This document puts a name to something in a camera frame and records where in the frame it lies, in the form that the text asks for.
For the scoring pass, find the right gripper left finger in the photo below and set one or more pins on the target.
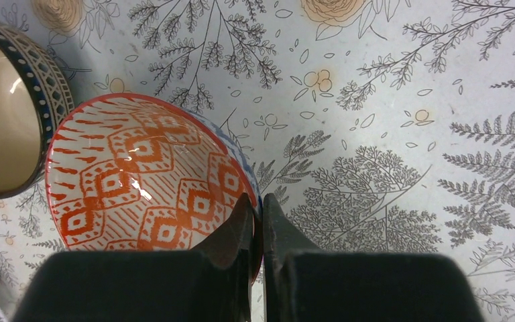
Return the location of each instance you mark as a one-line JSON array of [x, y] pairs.
[[225, 292]]

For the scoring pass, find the dark patterned bowl tan inside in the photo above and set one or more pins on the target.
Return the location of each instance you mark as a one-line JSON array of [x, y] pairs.
[[34, 100]]

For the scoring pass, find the red orange patterned bowl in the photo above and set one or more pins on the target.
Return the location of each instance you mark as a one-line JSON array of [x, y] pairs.
[[127, 171]]

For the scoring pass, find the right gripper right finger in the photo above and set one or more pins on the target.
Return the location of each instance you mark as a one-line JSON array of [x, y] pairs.
[[292, 285]]

